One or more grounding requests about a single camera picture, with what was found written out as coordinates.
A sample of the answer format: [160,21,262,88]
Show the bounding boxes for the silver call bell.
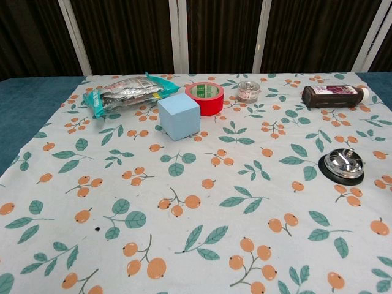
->
[317,148,365,185]

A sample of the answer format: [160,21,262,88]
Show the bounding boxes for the light blue cube block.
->
[157,93,202,142]

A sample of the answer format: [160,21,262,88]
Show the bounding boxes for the red tape roll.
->
[184,81,225,117]

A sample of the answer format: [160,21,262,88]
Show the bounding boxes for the white fruit-print tablecloth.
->
[0,72,392,294]

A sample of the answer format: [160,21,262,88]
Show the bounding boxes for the small clear round jar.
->
[237,81,260,103]

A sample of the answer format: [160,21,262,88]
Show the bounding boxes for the teal silver snack bag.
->
[82,72,181,119]

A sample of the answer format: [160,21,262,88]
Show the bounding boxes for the dark brown sauce bottle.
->
[301,85,370,110]

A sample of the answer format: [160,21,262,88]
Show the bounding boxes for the white screen frame post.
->
[168,0,189,74]
[351,0,392,72]
[252,0,273,74]
[58,0,94,76]

